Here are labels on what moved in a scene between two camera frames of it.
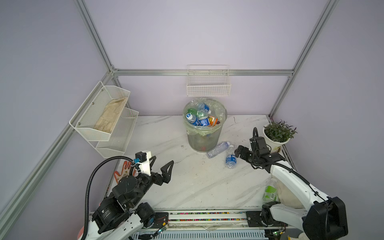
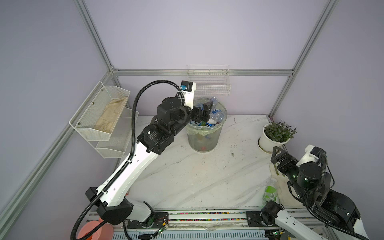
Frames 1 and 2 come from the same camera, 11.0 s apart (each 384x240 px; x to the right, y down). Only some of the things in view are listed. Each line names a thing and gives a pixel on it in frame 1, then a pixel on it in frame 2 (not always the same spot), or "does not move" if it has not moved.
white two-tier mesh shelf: [104, 121] does not move
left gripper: [166, 176] -> [197, 117]
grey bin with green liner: [203, 119] does not move
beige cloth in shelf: [109, 118] does not move
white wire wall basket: [208, 80] does not move
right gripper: [244, 149] -> [281, 164]
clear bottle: [217, 149] -> [214, 100]
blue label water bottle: [231, 159] -> [217, 115]
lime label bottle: [271, 193] does not move
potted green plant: [278, 134] does not move
